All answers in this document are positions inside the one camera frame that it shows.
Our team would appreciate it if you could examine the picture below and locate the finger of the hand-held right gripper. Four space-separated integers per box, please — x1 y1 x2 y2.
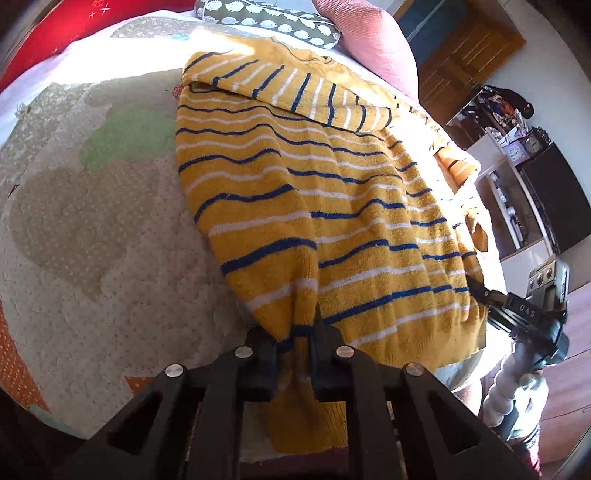
467 276 509 311

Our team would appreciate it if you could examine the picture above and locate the person's right hand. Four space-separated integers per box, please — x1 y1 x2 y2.
479 344 550 441

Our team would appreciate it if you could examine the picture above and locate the green hedgehog print pillow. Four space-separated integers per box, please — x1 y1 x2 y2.
194 0 342 51

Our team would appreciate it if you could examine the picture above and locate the yellow striped sweater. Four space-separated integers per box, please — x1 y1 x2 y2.
174 37 491 455

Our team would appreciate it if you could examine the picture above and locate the black television screen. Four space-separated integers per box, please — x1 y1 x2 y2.
519 142 591 254

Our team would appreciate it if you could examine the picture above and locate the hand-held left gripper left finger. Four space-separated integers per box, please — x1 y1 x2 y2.
65 325 283 480

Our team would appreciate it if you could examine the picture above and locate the round dark table clock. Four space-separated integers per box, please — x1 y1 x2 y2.
524 131 550 158

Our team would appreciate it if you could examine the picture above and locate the wooden door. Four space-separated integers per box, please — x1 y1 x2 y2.
414 11 527 126

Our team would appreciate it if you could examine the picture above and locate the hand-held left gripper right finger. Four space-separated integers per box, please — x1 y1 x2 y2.
308 318 542 480

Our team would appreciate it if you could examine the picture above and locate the patchwork quilted bedspread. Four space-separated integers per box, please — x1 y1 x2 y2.
0 13 509 462

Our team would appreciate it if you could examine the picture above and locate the white shelf unit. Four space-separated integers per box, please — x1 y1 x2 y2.
473 127 561 264

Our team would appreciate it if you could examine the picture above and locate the red patterned pillow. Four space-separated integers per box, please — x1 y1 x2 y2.
0 0 197 93

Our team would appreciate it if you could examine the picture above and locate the pink ribbed pillow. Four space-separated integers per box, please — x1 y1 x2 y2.
311 0 420 100

